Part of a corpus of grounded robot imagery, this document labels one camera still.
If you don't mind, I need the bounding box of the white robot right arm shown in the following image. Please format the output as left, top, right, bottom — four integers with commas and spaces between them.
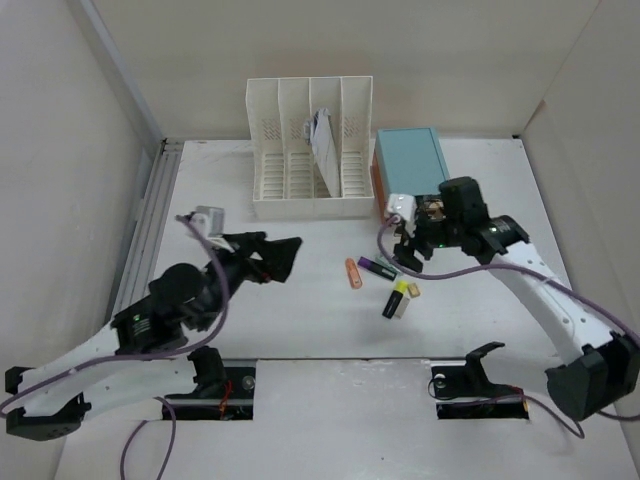
385, 176, 639, 421

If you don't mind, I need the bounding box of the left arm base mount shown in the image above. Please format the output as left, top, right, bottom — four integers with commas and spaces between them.
165, 346, 257, 421

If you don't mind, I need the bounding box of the aluminium rail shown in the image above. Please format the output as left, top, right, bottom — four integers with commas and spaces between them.
104, 139, 184, 323

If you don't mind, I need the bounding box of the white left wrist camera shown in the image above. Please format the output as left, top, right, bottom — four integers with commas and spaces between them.
190, 205, 225, 239

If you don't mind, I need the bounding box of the yellow highlighter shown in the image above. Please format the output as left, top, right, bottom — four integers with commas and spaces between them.
382, 281, 408, 319

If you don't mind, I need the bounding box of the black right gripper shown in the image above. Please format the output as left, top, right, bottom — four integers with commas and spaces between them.
388, 209, 463, 273

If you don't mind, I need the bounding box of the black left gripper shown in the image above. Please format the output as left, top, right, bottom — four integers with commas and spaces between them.
197, 232, 303, 332

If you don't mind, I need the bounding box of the grey eraser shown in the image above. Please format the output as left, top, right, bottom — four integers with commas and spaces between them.
394, 297, 411, 318

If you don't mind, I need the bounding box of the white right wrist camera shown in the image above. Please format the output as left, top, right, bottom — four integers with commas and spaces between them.
386, 194, 417, 222

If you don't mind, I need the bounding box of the green highlighter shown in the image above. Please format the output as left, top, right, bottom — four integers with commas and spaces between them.
375, 254, 401, 275

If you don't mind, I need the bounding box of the clear drawer gold handle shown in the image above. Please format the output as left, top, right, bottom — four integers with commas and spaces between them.
416, 195, 445, 220

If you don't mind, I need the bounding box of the orange drawer box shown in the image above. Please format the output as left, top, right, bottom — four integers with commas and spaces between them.
371, 148, 401, 223

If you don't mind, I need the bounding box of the blue drawer box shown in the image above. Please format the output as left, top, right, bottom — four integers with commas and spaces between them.
375, 127, 449, 197

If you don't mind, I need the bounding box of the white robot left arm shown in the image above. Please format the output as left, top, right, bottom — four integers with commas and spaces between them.
1, 232, 303, 442

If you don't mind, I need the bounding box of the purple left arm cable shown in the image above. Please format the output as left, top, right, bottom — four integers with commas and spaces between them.
0, 213, 231, 480

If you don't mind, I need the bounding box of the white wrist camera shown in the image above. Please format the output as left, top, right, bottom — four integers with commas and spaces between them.
190, 205, 225, 239
386, 194, 417, 222

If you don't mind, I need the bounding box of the white plastic file organizer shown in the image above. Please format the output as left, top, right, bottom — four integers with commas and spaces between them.
245, 76, 374, 220

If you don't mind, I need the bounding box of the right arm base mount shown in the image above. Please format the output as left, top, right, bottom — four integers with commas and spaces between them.
428, 341, 529, 420

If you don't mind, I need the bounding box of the small wooden stamp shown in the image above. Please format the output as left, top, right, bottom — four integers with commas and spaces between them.
407, 283, 421, 298

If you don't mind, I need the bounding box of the orange highlighter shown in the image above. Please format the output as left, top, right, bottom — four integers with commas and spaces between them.
345, 258, 363, 289

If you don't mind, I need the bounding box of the purple highlighter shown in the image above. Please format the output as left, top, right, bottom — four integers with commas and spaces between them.
357, 257, 397, 281

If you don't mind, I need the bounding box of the white spiral notebook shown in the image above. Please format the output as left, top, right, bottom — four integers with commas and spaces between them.
303, 108, 341, 198

